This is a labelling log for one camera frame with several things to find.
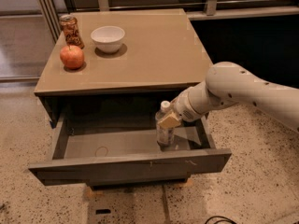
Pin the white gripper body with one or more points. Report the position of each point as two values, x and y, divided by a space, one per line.
183 108

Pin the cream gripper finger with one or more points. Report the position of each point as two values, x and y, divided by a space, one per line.
168 120

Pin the clear plastic water bottle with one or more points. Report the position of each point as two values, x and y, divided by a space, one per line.
165 137

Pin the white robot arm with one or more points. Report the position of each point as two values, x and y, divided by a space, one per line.
227 84

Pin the grey cabinet with tan top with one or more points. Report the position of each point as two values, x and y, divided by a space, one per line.
160 51

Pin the open grey top drawer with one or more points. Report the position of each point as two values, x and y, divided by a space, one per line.
111 146

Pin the white ceramic bowl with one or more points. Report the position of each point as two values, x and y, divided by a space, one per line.
108 38

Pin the red apple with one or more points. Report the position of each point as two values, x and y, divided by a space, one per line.
72 57

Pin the patterned drink can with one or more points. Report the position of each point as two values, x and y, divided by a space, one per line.
69 26

